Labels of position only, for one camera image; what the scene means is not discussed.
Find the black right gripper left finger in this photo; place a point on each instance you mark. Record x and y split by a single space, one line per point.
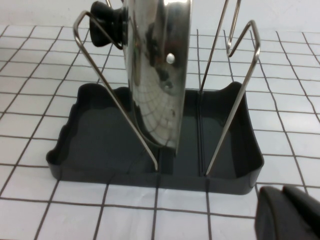
275 217

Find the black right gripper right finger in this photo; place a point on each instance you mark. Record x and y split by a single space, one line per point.
312 212

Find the steel pot lid black knob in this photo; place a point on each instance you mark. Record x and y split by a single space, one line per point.
155 75

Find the white black-grid tablecloth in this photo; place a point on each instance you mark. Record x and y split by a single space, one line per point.
37 212

